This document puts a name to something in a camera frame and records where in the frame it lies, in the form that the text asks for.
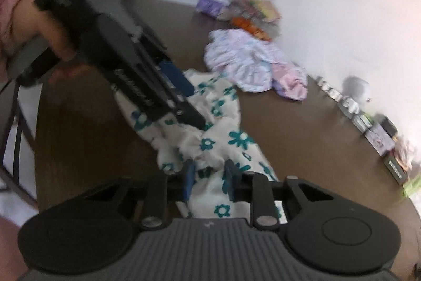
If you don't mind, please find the plain pink garment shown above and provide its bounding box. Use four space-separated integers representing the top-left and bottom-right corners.
271 62 309 101

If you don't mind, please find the pastel patterned cloth pile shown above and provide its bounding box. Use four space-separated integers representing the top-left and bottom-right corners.
204 28 287 93

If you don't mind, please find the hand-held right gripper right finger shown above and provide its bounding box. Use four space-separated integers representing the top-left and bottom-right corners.
224 159 335 230

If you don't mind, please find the cream garment with teal flowers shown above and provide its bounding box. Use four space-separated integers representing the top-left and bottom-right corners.
113 68 287 219

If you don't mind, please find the red and dark green box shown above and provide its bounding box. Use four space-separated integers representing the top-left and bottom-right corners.
383 152 409 186

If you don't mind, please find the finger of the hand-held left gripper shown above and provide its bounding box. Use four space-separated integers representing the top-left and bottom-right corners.
159 60 196 98
154 93 207 131

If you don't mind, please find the stack of green packets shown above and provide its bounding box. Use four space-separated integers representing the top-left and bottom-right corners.
352 112 374 132

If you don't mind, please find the small black box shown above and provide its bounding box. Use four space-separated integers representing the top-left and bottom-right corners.
378 116 398 137

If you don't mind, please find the person's left hand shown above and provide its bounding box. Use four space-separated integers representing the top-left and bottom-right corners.
10 0 78 62

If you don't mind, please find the purple tissue pack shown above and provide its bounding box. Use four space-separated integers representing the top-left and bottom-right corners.
196 0 228 18

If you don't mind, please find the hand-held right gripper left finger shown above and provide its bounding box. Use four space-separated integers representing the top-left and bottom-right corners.
82 159 197 231

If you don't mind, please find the dark metal chair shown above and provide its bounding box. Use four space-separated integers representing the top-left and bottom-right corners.
0 77 41 210

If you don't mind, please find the person's leg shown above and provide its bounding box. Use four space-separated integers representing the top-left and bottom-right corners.
0 215 27 281

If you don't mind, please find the white robot toy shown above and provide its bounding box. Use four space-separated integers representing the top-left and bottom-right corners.
342 77 372 114

